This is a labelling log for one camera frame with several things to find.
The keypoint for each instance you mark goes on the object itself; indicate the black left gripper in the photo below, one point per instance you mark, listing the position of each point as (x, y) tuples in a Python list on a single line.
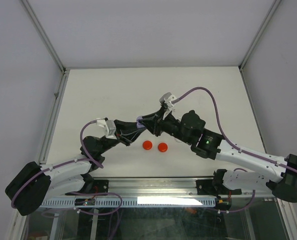
[(122, 127)]

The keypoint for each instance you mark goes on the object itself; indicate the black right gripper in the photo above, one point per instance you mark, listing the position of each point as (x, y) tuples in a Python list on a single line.
[(154, 122)]

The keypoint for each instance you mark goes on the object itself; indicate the purple earbud case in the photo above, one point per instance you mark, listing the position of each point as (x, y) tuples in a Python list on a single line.
[(139, 125)]

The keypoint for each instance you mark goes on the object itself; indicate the orange earbud case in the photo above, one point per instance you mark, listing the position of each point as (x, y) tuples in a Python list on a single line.
[(162, 147), (147, 145)]

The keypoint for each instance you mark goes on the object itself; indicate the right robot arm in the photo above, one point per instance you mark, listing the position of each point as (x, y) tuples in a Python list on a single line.
[(269, 173)]

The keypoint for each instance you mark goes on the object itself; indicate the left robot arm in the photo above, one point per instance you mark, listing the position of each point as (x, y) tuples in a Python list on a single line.
[(35, 184)]

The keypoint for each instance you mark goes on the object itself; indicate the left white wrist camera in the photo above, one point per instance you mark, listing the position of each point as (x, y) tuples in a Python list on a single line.
[(108, 126)]

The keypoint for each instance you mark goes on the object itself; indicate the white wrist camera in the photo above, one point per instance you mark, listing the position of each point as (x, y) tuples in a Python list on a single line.
[(167, 100), (108, 126)]

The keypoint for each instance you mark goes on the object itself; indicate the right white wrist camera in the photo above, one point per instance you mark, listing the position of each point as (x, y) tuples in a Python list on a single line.
[(167, 100)]

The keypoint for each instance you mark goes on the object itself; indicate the aluminium mounting rail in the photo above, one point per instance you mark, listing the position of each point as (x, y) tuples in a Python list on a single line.
[(133, 187)]

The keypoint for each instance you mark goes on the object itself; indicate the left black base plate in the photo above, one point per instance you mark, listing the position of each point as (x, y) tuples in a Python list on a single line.
[(98, 187)]

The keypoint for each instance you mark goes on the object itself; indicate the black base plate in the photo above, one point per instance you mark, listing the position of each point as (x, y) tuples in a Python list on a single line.
[(98, 187), (206, 187)]

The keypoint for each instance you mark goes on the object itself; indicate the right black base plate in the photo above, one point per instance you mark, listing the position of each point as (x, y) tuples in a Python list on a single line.
[(206, 187)]

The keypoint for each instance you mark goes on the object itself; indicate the white slotted cable duct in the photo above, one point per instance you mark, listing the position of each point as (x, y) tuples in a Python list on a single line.
[(129, 202)]

